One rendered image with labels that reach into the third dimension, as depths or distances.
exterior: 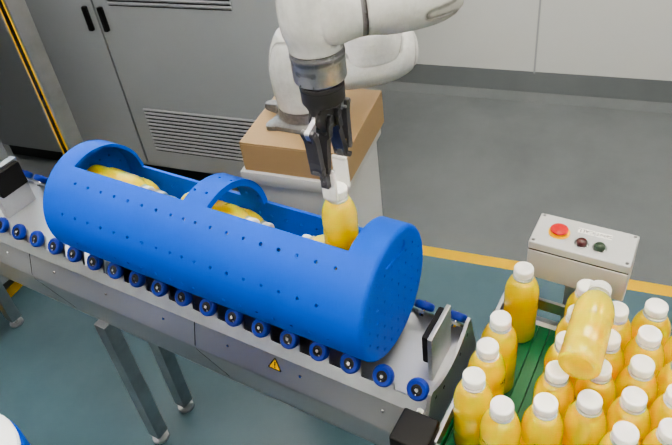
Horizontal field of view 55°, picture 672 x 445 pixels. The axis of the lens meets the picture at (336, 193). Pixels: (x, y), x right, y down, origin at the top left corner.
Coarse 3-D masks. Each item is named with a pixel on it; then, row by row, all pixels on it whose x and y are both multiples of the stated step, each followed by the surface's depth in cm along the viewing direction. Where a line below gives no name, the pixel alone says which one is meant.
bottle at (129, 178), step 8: (88, 168) 161; (96, 168) 161; (104, 168) 161; (112, 168) 161; (112, 176) 157; (120, 176) 157; (128, 176) 156; (136, 176) 157; (136, 184) 155; (144, 184) 156
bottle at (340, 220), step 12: (324, 204) 123; (336, 204) 121; (348, 204) 122; (324, 216) 123; (336, 216) 121; (348, 216) 122; (324, 228) 125; (336, 228) 123; (348, 228) 123; (324, 240) 129; (336, 240) 125; (348, 240) 125
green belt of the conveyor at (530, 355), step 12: (540, 336) 141; (552, 336) 140; (528, 348) 139; (540, 348) 138; (516, 360) 136; (528, 360) 136; (540, 360) 136; (516, 372) 134; (528, 372) 134; (540, 372) 134; (516, 384) 132; (528, 384) 132; (516, 396) 130; (528, 396) 130; (516, 408) 128; (444, 444) 124
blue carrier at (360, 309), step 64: (64, 192) 152; (128, 192) 145; (192, 192) 140; (256, 192) 152; (128, 256) 146; (192, 256) 135; (256, 256) 127; (320, 256) 122; (384, 256) 119; (320, 320) 122; (384, 320) 127
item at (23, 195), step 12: (12, 156) 189; (0, 168) 185; (12, 168) 187; (0, 180) 185; (12, 180) 188; (24, 180) 191; (0, 192) 186; (12, 192) 189; (24, 192) 194; (0, 204) 189; (12, 204) 192; (24, 204) 195
